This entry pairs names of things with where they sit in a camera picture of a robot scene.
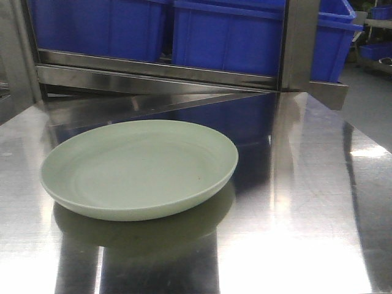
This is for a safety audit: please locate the stainless steel shelf rack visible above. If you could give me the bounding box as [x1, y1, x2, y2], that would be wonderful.
[1, 1, 348, 123]

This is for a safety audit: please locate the small blue background bin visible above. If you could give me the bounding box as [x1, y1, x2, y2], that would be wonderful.
[359, 42, 391, 61]

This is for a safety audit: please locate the light green round plate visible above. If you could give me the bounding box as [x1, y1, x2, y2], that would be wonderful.
[40, 119, 239, 221]

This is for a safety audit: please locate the blue plastic bin right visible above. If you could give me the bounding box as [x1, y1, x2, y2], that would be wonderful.
[172, 1, 363, 83]

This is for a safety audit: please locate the blue plastic bin left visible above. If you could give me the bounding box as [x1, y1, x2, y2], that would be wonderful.
[28, 1, 171, 62]

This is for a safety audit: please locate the blue plastic bin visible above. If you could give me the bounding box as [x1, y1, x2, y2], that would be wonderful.
[28, 1, 171, 62]
[172, 1, 363, 83]

